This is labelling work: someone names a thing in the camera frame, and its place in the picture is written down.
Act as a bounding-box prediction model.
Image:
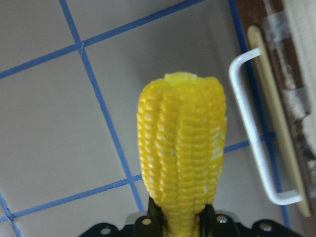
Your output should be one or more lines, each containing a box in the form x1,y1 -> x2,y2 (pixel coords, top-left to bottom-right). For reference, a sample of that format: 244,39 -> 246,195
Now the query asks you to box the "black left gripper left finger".
133,197 -> 163,237

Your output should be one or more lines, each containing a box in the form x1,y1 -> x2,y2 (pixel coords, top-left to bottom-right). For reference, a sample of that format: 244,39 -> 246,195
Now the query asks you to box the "wooden drawer with white handle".
228,0 -> 316,237

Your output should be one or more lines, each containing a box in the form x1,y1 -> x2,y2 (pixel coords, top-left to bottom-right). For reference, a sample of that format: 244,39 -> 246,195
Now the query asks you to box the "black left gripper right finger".
199,205 -> 240,237

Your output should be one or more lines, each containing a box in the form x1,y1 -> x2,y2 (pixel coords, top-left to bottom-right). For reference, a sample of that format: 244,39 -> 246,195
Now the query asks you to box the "yellow corn cob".
137,72 -> 227,237

